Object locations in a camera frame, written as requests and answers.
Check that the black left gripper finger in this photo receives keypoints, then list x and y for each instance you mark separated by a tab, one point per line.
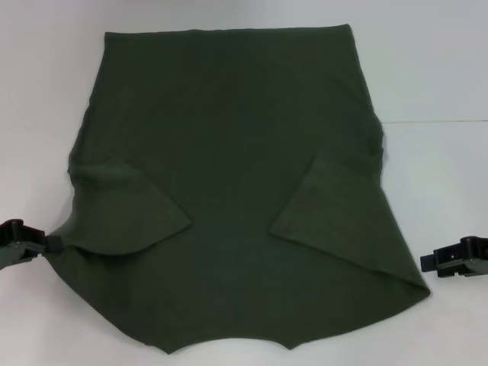
38	237
32	256

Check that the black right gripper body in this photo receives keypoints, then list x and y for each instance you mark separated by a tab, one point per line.
481	265

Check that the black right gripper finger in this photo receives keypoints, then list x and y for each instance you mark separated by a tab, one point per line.
453	272
450	254

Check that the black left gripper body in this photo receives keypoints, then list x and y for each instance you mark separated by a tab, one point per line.
7	251

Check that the dark green shirt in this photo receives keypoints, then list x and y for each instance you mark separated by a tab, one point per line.
228	152

